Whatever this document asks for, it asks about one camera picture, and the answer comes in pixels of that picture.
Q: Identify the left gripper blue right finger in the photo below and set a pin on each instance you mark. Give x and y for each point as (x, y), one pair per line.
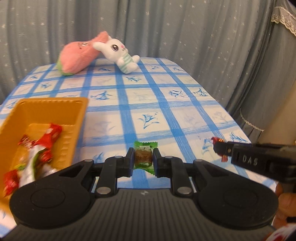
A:
(162, 165)

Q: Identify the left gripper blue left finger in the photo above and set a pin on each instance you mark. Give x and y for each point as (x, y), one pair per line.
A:
(125, 165)

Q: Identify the green candy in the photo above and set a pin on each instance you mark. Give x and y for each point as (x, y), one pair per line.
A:
(143, 156)

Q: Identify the red patterned candy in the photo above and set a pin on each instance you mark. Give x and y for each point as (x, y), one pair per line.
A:
(219, 148)

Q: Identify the long red snack bar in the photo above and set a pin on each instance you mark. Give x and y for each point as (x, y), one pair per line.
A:
(46, 142)

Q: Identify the green white snack packet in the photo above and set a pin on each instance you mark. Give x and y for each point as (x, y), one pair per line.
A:
(37, 166)

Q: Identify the small red foil candy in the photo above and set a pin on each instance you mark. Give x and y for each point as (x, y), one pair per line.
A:
(26, 142)

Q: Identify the red square snack packet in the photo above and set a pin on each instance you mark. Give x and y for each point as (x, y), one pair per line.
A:
(11, 182)

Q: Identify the right hand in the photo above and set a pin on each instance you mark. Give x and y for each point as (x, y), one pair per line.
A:
(286, 207)

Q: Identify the blue checked tablecloth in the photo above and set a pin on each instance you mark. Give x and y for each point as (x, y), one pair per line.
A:
(159, 102)

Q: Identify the grey lace trimmed cover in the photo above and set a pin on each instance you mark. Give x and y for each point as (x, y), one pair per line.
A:
(268, 74)

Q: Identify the orange plastic tray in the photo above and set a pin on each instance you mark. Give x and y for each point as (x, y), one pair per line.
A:
(32, 117)

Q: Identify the white bunny plush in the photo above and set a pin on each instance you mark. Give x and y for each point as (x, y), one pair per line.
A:
(115, 51)

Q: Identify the pink strawberry plush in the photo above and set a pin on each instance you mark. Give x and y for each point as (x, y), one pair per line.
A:
(76, 56)

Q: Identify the grey star curtain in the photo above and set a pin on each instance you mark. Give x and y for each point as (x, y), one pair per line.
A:
(220, 43)

